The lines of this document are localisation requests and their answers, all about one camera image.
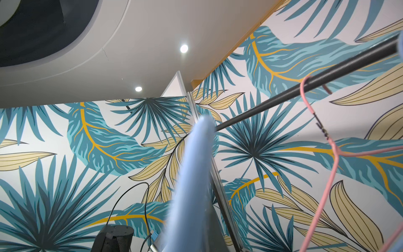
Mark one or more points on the light blue wire hanger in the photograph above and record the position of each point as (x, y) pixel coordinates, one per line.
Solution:
(184, 230)

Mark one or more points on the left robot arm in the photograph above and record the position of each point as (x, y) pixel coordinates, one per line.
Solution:
(113, 238)

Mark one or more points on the black clothes rack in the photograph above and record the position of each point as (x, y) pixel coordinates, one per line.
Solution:
(374, 54)

